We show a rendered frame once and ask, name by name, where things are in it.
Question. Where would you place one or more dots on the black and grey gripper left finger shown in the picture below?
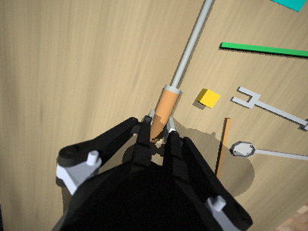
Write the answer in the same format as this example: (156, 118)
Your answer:
(83, 160)

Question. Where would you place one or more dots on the tool with orange wooden handle and grey metal rod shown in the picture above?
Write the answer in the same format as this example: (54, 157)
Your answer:
(170, 94)

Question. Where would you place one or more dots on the green long thin bar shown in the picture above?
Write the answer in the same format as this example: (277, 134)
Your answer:
(264, 49)

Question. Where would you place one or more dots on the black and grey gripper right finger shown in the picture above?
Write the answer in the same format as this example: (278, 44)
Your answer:
(191, 173)

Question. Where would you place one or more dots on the grey combination wrench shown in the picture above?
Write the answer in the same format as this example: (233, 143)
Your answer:
(254, 101)

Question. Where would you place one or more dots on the yellow cube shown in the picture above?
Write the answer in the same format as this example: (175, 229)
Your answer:
(207, 97)

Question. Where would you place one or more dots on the grey metal spoon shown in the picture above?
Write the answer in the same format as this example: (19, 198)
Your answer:
(243, 150)

